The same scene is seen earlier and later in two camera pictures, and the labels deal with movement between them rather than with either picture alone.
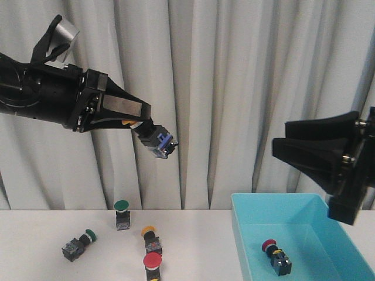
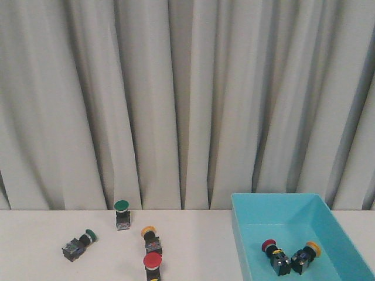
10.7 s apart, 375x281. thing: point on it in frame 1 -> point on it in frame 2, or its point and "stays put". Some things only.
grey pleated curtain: [224, 77] stays put
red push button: [280, 262] stays put
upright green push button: [122, 215] stays put
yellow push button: [156, 138] -> [300, 259]
